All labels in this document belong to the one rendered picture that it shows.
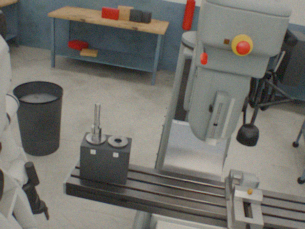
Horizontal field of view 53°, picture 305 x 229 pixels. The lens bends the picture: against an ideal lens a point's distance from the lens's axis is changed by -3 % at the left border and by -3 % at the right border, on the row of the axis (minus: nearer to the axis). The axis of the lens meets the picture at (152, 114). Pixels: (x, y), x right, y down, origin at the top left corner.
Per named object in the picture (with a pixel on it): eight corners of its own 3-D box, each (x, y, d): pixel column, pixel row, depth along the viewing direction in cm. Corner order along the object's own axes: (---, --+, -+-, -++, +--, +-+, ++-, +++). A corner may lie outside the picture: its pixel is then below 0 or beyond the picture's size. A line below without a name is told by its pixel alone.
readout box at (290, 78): (300, 88, 136) (317, 43, 126) (280, 84, 137) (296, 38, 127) (289, 72, 154) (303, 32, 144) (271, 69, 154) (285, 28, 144)
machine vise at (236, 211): (262, 237, 127) (270, 219, 121) (227, 230, 128) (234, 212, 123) (252, 183, 157) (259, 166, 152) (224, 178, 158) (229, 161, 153)
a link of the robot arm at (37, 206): (12, 221, 117) (3, 199, 111) (18, 202, 125) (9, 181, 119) (44, 218, 118) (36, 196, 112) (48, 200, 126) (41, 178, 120)
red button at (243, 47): (249, 57, 87) (252, 43, 85) (234, 54, 87) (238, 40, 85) (247, 53, 90) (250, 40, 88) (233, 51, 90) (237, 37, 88)
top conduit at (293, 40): (296, 47, 91) (299, 36, 89) (282, 45, 91) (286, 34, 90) (268, 19, 130) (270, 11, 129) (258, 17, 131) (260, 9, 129)
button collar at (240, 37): (249, 57, 90) (255, 37, 87) (229, 54, 90) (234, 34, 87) (249, 56, 91) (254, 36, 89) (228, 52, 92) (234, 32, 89)
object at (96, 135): (93, 141, 137) (93, 131, 134) (89, 136, 140) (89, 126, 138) (103, 139, 139) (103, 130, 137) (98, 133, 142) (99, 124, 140)
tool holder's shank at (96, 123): (94, 128, 135) (96, 106, 129) (91, 125, 137) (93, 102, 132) (101, 127, 136) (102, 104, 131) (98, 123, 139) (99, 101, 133)
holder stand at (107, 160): (126, 184, 144) (129, 150, 135) (79, 178, 144) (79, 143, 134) (128, 168, 155) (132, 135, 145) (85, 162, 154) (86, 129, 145)
